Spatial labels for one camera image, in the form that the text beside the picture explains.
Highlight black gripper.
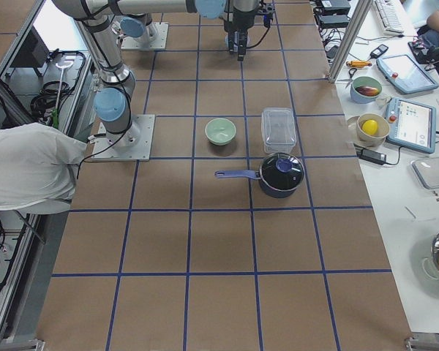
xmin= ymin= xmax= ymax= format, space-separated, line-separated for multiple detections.
xmin=223 ymin=0 xmax=259 ymax=61

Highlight green bowl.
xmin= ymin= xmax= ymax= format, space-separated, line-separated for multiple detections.
xmin=204 ymin=118 xmax=236 ymax=146

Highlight blue bowl with fruit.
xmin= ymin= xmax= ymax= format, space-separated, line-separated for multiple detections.
xmin=350 ymin=76 xmax=382 ymax=104

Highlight beige bowl with lemon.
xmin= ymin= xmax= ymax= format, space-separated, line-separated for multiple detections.
xmin=347 ymin=113 xmax=390 ymax=147

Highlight clear plastic container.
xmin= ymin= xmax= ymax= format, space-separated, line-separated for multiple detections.
xmin=261 ymin=107 xmax=296 ymax=154

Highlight scissors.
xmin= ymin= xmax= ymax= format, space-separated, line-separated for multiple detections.
xmin=345 ymin=67 xmax=358 ymax=88

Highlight blue saucepan with lid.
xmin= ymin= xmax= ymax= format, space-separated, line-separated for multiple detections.
xmin=214 ymin=152 xmax=304 ymax=198

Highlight white keyboard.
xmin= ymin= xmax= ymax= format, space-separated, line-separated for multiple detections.
xmin=372 ymin=0 xmax=404 ymax=35

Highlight far teach pendant tablet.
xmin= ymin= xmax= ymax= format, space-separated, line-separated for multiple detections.
xmin=376 ymin=54 xmax=439 ymax=94

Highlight teach pendant tablet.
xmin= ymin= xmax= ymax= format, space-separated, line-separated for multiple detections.
xmin=376 ymin=54 xmax=439 ymax=94
xmin=386 ymin=97 xmax=437 ymax=154

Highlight black power adapter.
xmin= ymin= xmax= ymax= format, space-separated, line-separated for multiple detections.
xmin=356 ymin=148 xmax=386 ymax=165

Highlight near teach pendant tablet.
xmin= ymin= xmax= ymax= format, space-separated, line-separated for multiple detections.
xmin=386 ymin=97 xmax=437 ymax=154

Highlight grey scale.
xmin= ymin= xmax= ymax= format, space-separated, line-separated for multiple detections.
xmin=410 ymin=157 xmax=439 ymax=189

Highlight person in white shirt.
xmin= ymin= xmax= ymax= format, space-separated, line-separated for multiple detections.
xmin=0 ymin=123 xmax=86 ymax=211

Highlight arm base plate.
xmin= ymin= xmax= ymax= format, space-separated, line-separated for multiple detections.
xmin=119 ymin=18 xmax=169 ymax=51
xmin=91 ymin=114 xmax=155 ymax=162

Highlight orange handled tool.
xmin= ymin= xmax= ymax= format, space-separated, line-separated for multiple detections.
xmin=345 ymin=60 xmax=372 ymax=69

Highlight aluminium frame post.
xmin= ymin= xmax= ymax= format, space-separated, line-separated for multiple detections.
xmin=328 ymin=0 xmax=372 ymax=83

